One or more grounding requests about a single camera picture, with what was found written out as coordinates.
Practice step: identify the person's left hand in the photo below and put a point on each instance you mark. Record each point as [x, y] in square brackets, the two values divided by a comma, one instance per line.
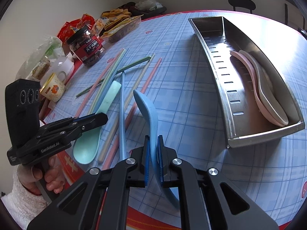
[54, 182]

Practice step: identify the person's left forearm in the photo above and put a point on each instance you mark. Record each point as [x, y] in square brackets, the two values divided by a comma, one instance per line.
[16, 203]

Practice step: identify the brown pastry packet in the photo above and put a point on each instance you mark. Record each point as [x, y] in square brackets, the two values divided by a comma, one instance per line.
[40, 69]

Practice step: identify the beige chopstick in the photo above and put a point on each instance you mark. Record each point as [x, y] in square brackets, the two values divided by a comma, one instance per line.
[105, 149]

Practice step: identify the steel utensil tray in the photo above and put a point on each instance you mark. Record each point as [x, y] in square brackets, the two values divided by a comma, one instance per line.
[211, 33]

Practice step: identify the blue spoon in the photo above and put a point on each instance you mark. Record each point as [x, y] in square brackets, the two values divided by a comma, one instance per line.
[146, 107]

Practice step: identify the white translucent plastic container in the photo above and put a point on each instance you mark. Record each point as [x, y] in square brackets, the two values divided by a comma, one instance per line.
[61, 64]

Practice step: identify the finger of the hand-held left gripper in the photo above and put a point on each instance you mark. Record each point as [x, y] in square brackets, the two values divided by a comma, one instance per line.
[96, 121]
[84, 117]

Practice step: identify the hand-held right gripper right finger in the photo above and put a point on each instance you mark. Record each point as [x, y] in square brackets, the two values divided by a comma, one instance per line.
[160, 163]

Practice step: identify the yellow snack packets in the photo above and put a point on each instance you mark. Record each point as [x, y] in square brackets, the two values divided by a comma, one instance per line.
[115, 13]

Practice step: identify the green spoon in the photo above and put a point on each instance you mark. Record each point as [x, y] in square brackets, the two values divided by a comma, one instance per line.
[86, 148]

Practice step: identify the pink spoon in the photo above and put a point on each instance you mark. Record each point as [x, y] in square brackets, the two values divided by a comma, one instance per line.
[236, 55]

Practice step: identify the yellow printed cup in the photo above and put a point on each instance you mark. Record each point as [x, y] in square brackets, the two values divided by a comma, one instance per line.
[54, 89]

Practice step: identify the white plastic bag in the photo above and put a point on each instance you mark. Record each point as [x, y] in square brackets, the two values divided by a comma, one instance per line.
[147, 3]

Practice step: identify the blue chopstick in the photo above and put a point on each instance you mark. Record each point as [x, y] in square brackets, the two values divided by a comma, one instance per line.
[116, 70]
[123, 115]

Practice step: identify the pink chopstick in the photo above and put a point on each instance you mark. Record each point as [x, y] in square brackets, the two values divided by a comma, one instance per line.
[83, 105]
[108, 159]

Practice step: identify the dark green chopstick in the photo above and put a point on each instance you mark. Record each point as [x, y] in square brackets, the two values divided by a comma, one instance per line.
[100, 83]

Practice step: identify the blue plaid tablecloth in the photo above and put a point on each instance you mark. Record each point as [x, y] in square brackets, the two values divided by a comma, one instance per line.
[182, 81]

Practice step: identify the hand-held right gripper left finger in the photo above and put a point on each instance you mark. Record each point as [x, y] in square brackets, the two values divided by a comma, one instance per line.
[147, 172]

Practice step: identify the dark chair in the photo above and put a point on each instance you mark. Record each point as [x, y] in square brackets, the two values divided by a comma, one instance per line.
[153, 12]

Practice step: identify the black chair frame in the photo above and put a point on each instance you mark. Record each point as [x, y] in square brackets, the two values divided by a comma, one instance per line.
[286, 13]

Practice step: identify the clear packet of dark snacks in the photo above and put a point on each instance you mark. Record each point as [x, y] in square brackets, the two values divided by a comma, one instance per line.
[122, 28]

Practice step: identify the red label snack jar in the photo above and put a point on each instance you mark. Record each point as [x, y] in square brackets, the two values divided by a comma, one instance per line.
[88, 50]

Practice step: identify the beige spoon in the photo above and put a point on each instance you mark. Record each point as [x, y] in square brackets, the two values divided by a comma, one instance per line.
[268, 95]

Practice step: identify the green print plastic bag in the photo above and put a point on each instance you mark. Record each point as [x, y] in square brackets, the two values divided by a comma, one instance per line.
[45, 48]

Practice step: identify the dark red bag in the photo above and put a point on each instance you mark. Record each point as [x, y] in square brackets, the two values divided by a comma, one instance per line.
[126, 7]

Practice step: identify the small orange yellow packet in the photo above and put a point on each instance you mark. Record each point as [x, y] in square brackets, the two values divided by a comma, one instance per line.
[99, 26]

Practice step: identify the red snack packet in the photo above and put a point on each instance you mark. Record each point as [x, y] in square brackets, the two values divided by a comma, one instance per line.
[69, 30]

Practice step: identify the black round chair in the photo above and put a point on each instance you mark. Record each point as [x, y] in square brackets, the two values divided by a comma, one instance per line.
[241, 2]

